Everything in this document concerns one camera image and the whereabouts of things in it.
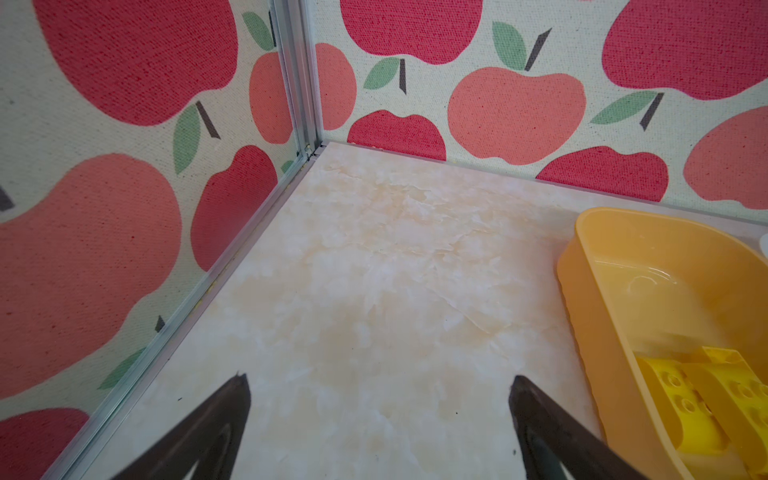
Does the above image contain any yellow plastic container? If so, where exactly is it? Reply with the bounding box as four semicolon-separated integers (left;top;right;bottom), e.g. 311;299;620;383
556;208;767;479

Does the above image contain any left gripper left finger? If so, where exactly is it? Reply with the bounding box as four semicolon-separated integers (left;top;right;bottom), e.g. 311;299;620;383
115;374;251;479

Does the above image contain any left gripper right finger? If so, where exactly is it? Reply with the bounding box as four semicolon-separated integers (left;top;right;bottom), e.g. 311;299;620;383
508;375;644;479

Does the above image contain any white plastic container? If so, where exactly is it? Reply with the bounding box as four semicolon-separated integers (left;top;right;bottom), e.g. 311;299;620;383
759;234;768;257

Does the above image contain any yellow lego brick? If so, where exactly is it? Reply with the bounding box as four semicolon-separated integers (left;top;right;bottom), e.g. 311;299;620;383
682;347;767;476
636;357;730;455

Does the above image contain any left aluminium frame post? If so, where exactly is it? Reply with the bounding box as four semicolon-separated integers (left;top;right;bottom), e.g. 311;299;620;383
270;0;323;159

